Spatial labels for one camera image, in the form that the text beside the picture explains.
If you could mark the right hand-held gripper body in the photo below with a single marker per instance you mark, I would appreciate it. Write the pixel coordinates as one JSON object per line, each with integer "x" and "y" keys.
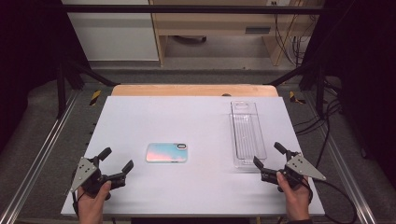
{"x": 297, "y": 168}

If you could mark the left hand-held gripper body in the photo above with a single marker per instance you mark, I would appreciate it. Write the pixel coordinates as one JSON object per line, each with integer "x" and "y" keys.
{"x": 84, "y": 174}

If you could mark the clear plastic container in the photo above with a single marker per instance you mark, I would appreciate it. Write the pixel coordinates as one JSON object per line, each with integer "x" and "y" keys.
{"x": 247, "y": 133}

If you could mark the iridescent phone case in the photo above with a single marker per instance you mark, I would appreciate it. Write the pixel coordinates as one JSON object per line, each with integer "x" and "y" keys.
{"x": 166, "y": 153}

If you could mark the person's right hand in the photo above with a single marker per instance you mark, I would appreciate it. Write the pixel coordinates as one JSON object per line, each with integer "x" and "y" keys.
{"x": 295, "y": 199}

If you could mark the person's left hand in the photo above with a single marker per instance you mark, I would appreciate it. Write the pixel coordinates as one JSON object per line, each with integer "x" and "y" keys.
{"x": 91, "y": 205}

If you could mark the yellow black tape marker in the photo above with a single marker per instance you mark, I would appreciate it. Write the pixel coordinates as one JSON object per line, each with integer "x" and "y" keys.
{"x": 95, "y": 97}
{"x": 292, "y": 97}

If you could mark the wooden table board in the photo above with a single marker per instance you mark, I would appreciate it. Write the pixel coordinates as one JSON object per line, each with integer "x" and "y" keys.
{"x": 186, "y": 90}

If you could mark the black curtain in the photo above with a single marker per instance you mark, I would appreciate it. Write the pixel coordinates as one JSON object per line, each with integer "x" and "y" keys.
{"x": 28, "y": 62}
{"x": 364, "y": 77}

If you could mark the white cabinet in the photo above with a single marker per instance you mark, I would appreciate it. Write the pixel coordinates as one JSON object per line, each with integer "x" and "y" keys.
{"x": 115, "y": 37}

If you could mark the light wooden desk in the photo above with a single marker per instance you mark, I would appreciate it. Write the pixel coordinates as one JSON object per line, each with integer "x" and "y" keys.
{"x": 218, "y": 20}

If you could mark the aluminium rail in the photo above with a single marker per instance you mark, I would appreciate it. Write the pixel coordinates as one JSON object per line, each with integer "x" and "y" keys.
{"x": 342, "y": 161}
{"x": 40, "y": 149}

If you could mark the black frame strut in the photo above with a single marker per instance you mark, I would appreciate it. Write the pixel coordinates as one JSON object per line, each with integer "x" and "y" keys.
{"x": 319, "y": 90}
{"x": 61, "y": 93}

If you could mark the black horizontal frame bar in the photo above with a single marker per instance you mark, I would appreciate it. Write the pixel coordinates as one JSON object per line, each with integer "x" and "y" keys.
{"x": 186, "y": 9}

